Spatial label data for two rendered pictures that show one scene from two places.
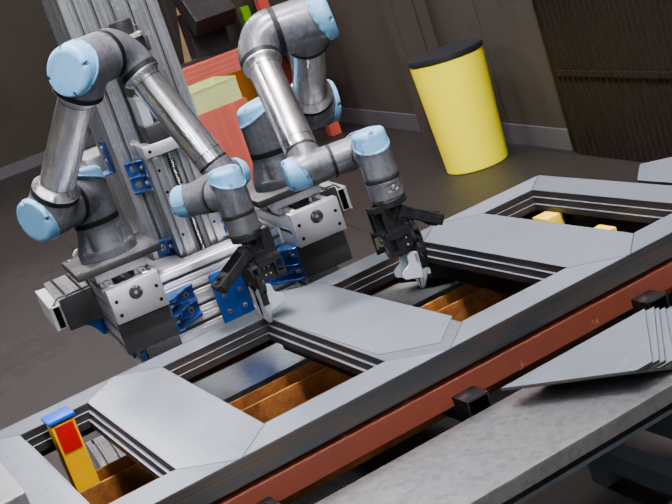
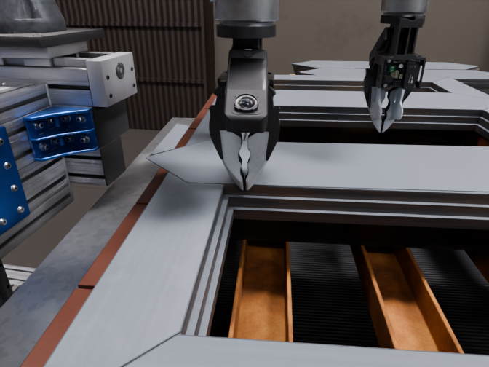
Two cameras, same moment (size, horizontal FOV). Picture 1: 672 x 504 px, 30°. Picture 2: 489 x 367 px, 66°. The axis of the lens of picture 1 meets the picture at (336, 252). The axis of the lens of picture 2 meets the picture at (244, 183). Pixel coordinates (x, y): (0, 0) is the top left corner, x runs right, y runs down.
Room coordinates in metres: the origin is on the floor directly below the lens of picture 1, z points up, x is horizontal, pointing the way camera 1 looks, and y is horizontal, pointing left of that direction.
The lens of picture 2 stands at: (2.49, 0.60, 1.10)
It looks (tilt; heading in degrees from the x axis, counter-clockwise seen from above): 26 degrees down; 298
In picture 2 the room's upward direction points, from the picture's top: straight up
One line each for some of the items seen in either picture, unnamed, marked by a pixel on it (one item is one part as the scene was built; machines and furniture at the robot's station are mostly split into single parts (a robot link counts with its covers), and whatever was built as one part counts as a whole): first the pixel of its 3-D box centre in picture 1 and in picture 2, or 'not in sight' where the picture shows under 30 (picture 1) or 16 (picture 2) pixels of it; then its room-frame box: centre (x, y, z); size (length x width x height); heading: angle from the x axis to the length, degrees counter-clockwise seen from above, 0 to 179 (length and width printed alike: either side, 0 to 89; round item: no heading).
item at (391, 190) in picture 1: (386, 189); (407, 1); (2.57, -0.14, 1.09); 0.08 x 0.08 x 0.05
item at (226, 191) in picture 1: (229, 191); not in sight; (2.71, 0.18, 1.17); 0.09 x 0.08 x 0.11; 55
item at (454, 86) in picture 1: (461, 107); not in sight; (7.13, -0.95, 0.35); 0.45 x 0.44 x 0.69; 107
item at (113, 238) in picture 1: (102, 234); not in sight; (3.13, 0.55, 1.09); 0.15 x 0.15 x 0.10
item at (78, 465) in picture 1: (76, 461); not in sight; (2.47, 0.66, 0.78); 0.05 x 0.05 x 0.19; 23
